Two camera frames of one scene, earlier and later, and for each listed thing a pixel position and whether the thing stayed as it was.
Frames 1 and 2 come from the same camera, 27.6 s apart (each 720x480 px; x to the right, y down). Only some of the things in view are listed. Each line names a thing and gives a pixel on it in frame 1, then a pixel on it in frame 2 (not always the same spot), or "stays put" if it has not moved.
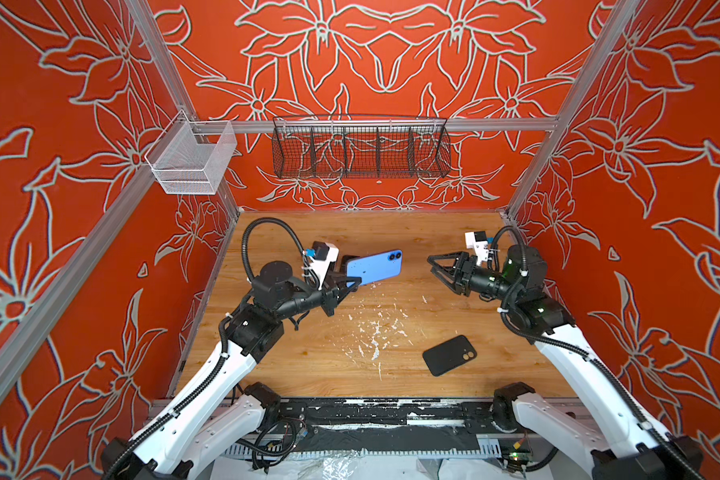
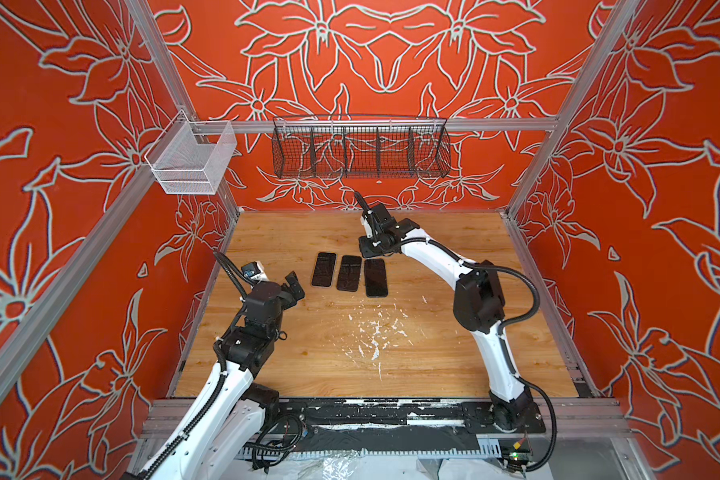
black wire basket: (360, 147) stays put
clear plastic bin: (190, 157) stays put
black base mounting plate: (457, 413) stays put
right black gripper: (462, 283) -> (364, 250)
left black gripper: (336, 281) -> (290, 298)
